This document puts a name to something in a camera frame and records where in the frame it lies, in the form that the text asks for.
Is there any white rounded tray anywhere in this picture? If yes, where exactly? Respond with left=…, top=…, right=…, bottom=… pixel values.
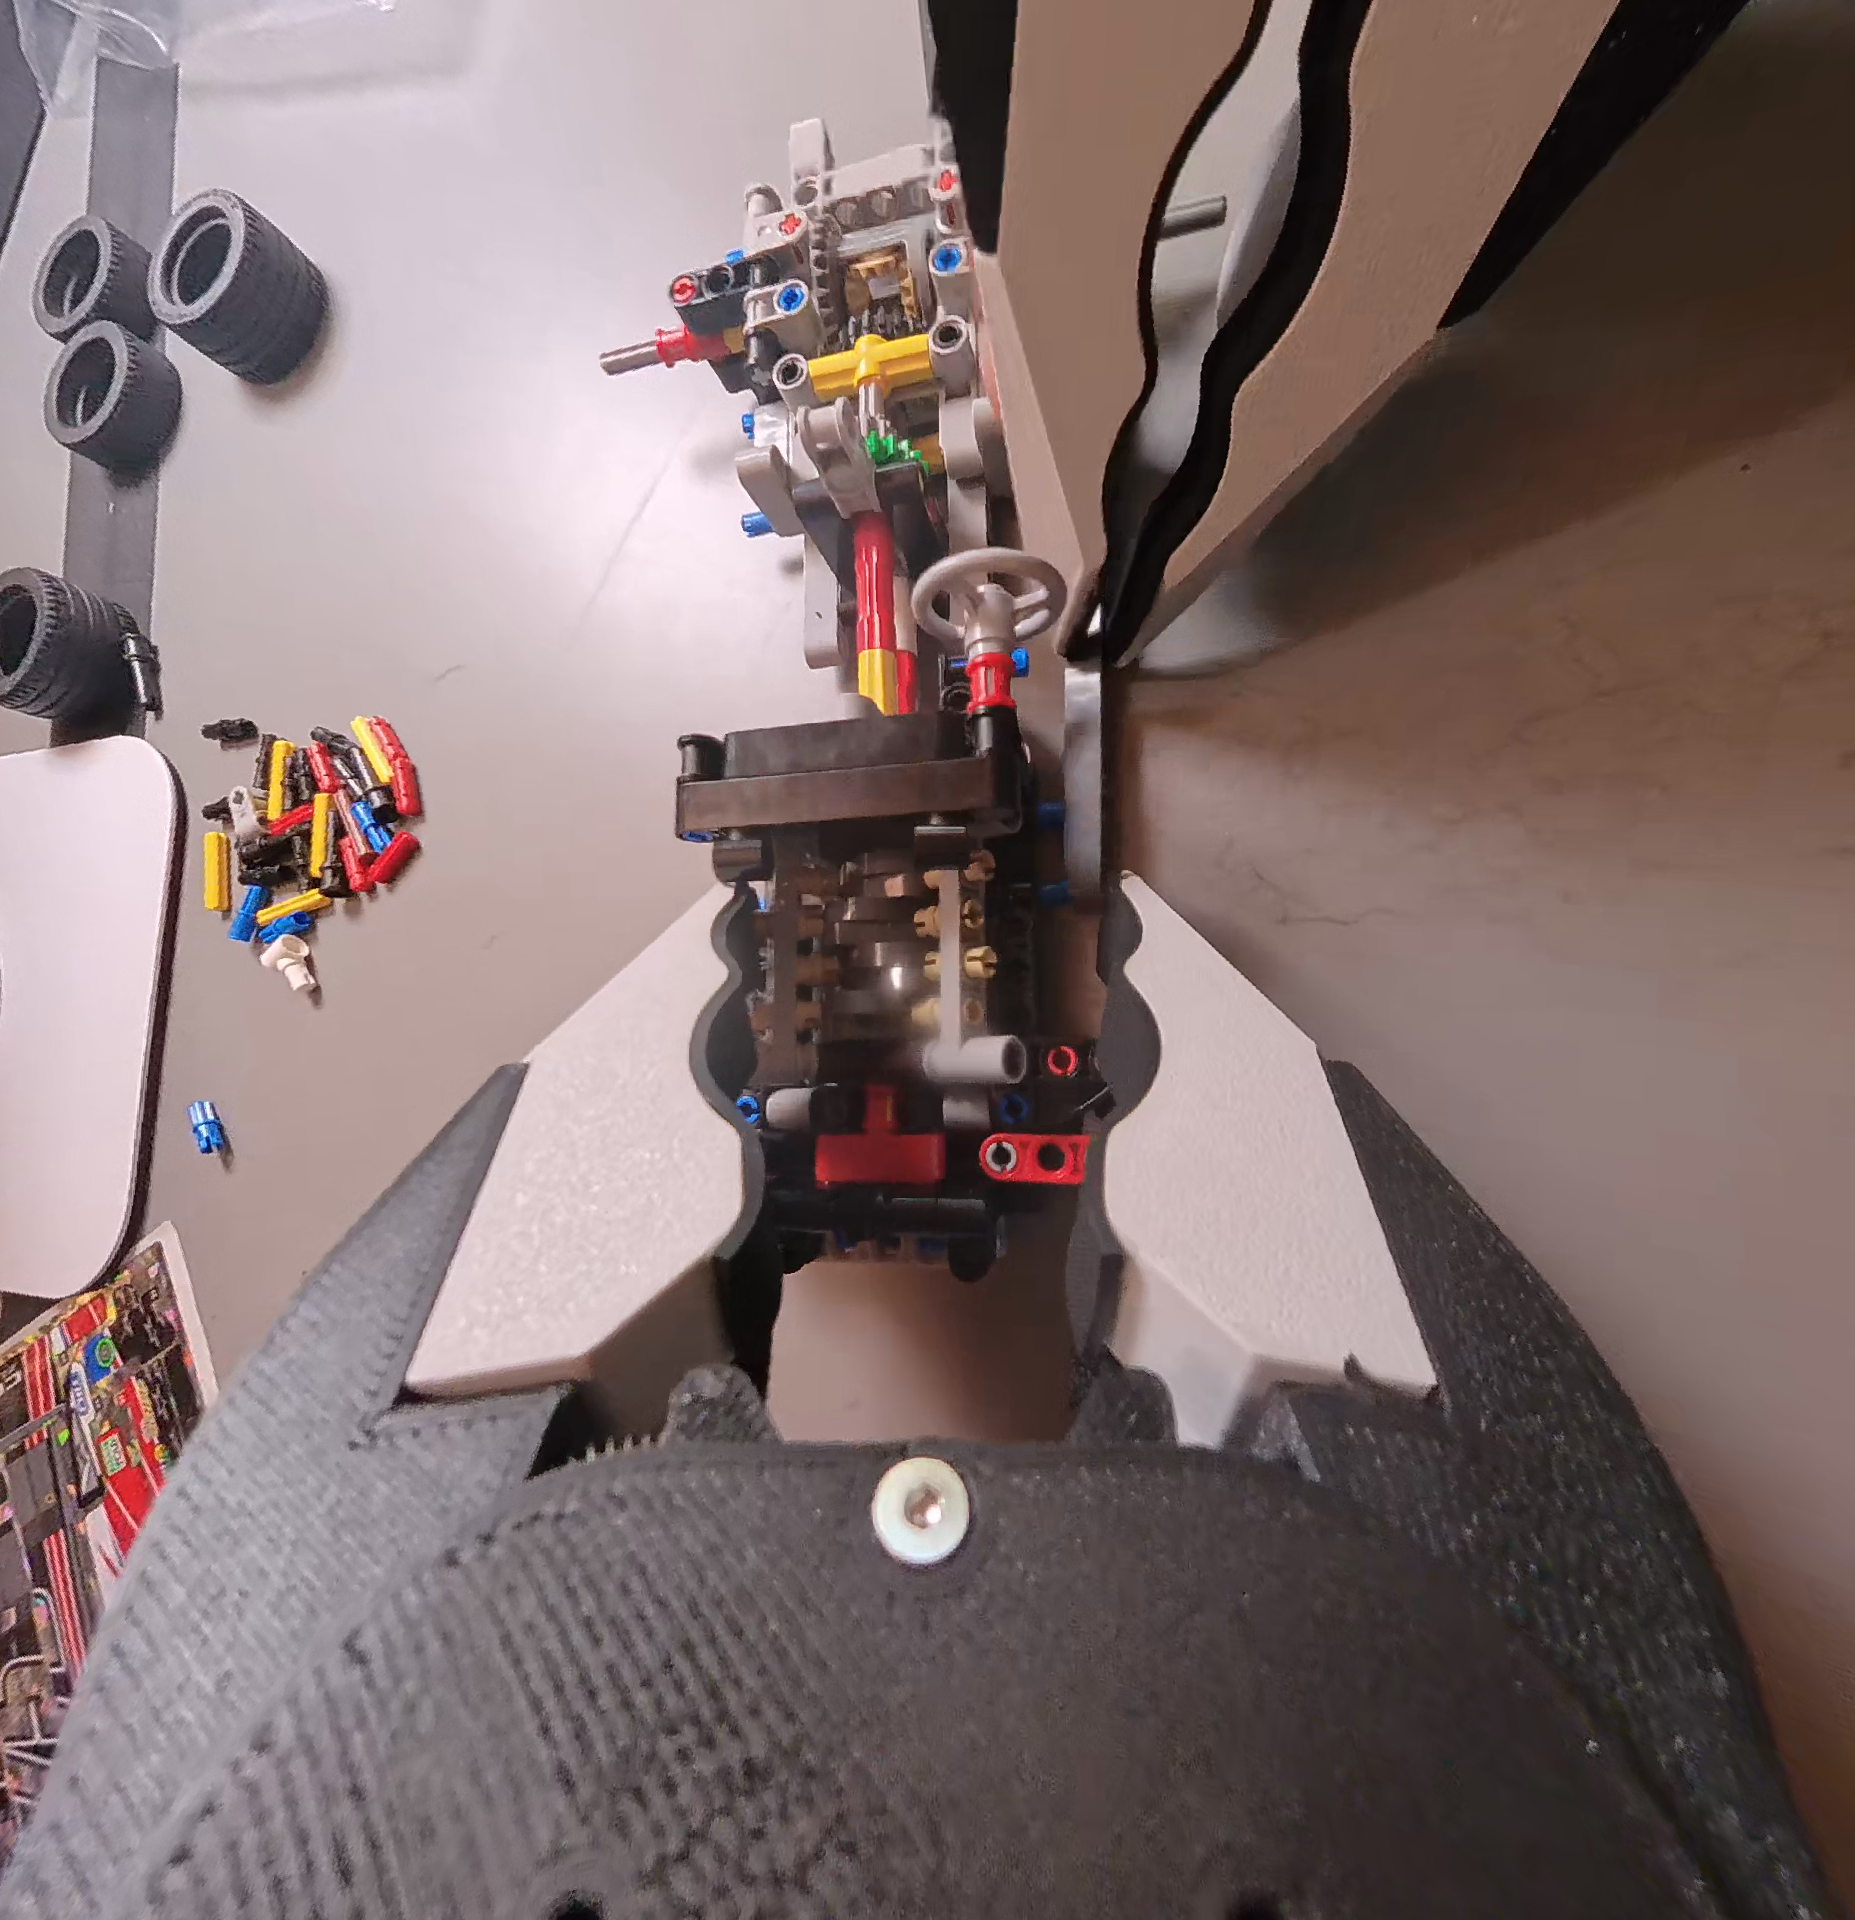
left=0, top=742, right=189, bottom=1294

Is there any pile of small lego pins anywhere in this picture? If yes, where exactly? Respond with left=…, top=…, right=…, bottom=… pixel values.
left=198, top=711, right=423, bottom=948

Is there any colourful lego instruction booklet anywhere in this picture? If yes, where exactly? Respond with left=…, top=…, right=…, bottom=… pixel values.
left=0, top=1221, right=221, bottom=1846

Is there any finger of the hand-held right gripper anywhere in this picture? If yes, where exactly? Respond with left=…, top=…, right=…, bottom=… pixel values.
left=997, top=0, right=1275, bottom=663
left=1090, top=0, right=1625, bottom=669

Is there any clear plastic bag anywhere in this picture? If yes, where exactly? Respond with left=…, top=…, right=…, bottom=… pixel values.
left=10, top=0, right=420, bottom=78

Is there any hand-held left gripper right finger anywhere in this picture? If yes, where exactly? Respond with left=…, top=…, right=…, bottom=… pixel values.
left=1068, top=875, right=1440, bottom=1450

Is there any lego car chassis assembly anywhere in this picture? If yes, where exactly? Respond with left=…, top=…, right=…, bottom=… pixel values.
left=597, top=117, right=1116, bottom=1276

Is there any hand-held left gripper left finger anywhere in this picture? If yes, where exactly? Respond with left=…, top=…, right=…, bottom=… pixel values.
left=399, top=886, right=786, bottom=1396

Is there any black lego tyre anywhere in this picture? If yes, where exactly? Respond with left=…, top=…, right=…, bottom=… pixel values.
left=30, top=215, right=157, bottom=335
left=42, top=317, right=183, bottom=470
left=149, top=192, right=328, bottom=384
left=0, top=567, right=141, bottom=707

